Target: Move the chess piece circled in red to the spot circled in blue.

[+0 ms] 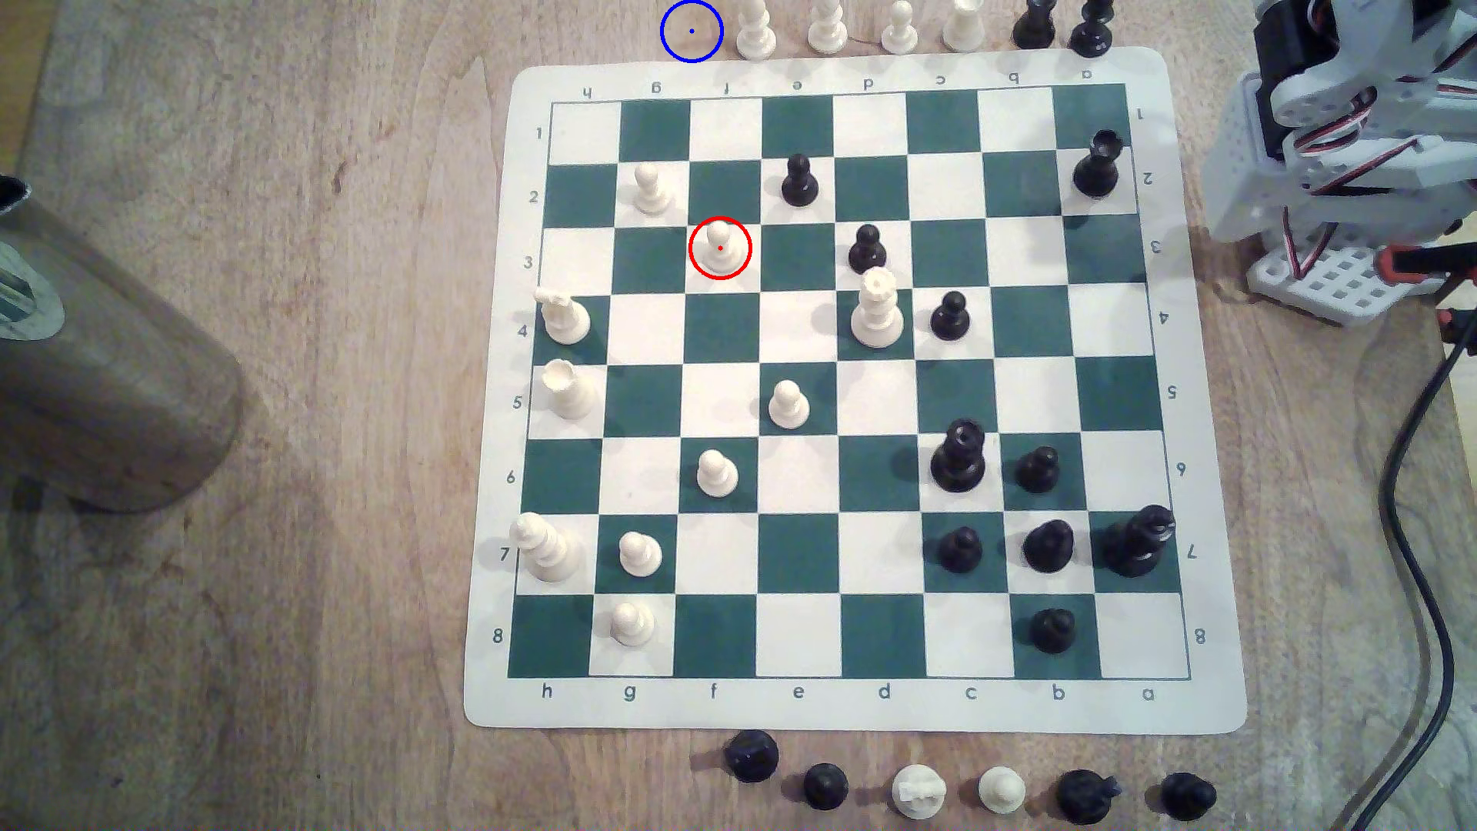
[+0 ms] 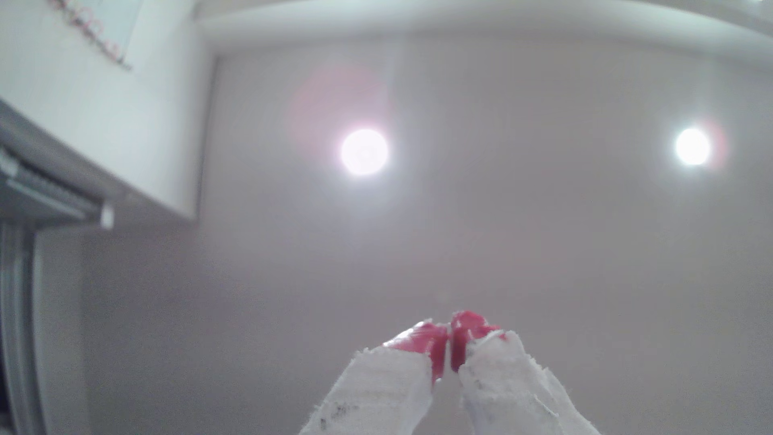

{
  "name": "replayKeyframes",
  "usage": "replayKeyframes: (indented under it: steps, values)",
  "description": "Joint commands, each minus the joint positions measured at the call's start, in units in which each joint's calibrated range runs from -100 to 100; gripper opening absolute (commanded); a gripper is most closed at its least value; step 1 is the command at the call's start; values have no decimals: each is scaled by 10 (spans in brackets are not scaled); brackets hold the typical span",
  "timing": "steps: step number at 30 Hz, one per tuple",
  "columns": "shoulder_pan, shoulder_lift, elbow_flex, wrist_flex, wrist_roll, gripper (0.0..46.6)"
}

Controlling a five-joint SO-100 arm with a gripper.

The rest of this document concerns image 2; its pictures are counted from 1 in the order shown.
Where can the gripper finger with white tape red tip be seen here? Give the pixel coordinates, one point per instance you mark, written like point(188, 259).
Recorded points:
point(380, 392)
point(507, 392)

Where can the round ceiling light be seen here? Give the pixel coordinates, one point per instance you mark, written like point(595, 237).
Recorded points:
point(364, 152)
point(693, 147)

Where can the grey door frame rail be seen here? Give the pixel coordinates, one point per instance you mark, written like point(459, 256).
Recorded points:
point(36, 187)

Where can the wall poster with red marks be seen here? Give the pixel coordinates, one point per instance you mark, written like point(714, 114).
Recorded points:
point(106, 24)

